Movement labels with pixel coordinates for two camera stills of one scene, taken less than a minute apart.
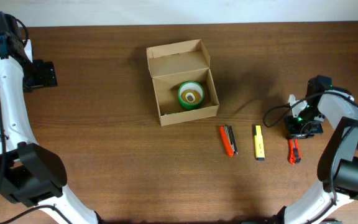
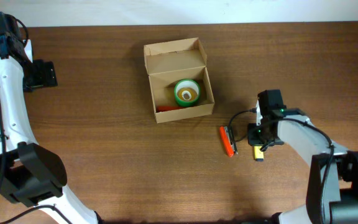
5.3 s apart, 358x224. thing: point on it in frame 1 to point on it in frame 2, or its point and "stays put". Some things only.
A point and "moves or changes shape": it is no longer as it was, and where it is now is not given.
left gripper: x=46 y=75 stays put
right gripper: x=293 y=133 to x=253 y=140
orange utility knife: x=294 y=154 to x=167 y=107
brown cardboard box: x=171 y=66 moves or changes shape
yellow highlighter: x=259 y=146 stays put
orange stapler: x=229 y=140 stays put
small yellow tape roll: x=196 y=96 moves or changes shape
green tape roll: x=191 y=94 moves or changes shape
